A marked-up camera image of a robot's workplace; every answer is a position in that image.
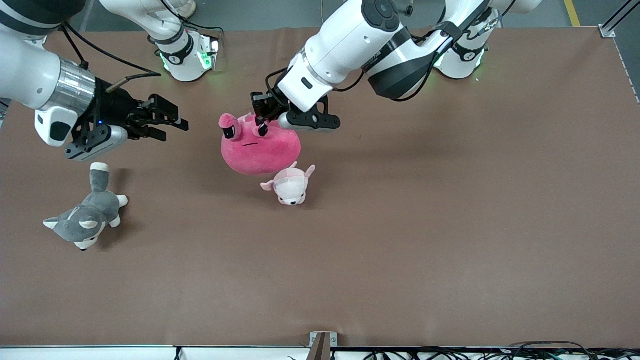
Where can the magenta round plush toy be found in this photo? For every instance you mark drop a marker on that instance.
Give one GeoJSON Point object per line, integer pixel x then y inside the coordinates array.
{"type": "Point", "coordinates": [260, 152]}

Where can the grey white husky plush toy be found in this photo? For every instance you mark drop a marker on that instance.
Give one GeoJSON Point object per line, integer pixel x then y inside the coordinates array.
{"type": "Point", "coordinates": [82, 220]}

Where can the metal table edge bracket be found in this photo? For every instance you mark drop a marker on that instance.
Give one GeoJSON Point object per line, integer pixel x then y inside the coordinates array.
{"type": "Point", "coordinates": [322, 345]}

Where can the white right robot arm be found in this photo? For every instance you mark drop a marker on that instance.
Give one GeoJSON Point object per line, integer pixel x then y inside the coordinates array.
{"type": "Point", "coordinates": [25, 65]}

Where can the pale pink puppy plush toy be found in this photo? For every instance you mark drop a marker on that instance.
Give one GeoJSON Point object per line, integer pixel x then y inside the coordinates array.
{"type": "Point", "coordinates": [290, 187]}

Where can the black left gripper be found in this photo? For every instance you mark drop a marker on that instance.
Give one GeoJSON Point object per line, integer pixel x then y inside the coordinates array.
{"type": "Point", "coordinates": [266, 104]}

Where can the aluminium frame profile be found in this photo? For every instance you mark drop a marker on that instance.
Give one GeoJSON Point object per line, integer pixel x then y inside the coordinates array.
{"type": "Point", "coordinates": [607, 31]}

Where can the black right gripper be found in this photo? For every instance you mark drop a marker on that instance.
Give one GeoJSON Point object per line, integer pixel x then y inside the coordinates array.
{"type": "Point", "coordinates": [116, 108]}

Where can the white table edge rail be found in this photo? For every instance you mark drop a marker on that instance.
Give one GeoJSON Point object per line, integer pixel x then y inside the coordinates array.
{"type": "Point", "coordinates": [100, 354]}

